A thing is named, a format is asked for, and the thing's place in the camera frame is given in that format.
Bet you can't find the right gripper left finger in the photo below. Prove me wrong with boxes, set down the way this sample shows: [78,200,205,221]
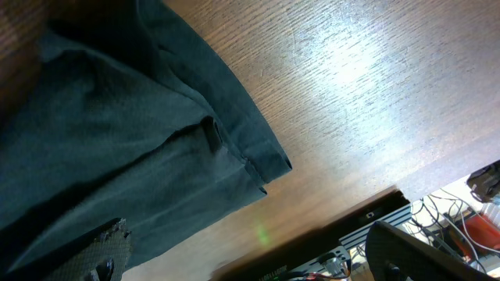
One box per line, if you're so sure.
[44,219,132,281]

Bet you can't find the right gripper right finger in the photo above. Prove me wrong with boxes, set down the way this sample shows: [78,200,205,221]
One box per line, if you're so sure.
[366,221,484,281]

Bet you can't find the dark green t-shirt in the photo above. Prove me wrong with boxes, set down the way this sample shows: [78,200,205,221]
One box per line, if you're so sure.
[1,0,292,280]

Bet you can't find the red box under table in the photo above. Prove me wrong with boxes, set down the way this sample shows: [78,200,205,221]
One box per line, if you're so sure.
[459,214,499,255]

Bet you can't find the tangled floor cables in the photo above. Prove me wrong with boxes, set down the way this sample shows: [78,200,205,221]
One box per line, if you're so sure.
[409,189,500,274]

